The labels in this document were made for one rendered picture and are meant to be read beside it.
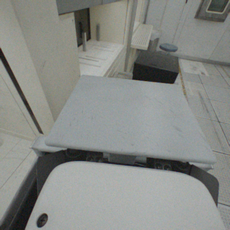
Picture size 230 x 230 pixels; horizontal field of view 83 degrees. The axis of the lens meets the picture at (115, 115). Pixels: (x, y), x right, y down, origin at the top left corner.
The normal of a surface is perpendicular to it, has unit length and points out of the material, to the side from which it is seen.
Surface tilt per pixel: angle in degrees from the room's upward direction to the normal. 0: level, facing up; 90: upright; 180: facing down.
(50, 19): 90
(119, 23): 90
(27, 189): 0
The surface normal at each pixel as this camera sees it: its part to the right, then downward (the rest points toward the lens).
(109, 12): -0.26, 0.66
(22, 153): 0.08, -0.71
